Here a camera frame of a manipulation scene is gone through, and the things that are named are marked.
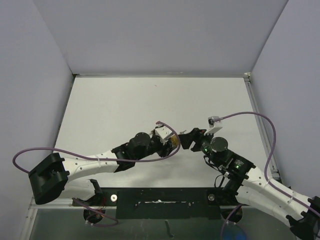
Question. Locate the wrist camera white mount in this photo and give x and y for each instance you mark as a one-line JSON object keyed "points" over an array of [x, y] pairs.
{"points": [[215, 124], [163, 132]]}

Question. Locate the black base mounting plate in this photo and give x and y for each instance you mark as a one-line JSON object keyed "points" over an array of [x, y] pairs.
{"points": [[163, 203]]}

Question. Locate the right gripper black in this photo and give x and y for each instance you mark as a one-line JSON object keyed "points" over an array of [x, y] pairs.
{"points": [[187, 139]]}

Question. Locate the aluminium frame rail right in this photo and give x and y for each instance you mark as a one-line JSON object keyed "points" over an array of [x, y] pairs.
{"points": [[270, 170]]}

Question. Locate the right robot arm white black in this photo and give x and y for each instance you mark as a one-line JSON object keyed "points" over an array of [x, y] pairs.
{"points": [[251, 187]]}

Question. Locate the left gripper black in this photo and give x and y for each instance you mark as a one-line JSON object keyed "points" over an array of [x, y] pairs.
{"points": [[164, 150]]}

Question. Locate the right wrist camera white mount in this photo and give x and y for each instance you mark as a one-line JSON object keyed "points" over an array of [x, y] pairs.
{"points": [[215, 124]]}

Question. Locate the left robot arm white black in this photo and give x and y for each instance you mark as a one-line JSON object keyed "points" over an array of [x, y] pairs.
{"points": [[65, 177]]}

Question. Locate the small brass padlock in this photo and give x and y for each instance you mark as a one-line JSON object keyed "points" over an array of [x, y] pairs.
{"points": [[174, 140]]}

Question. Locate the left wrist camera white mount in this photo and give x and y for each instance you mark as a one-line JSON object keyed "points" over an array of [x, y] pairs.
{"points": [[163, 132]]}

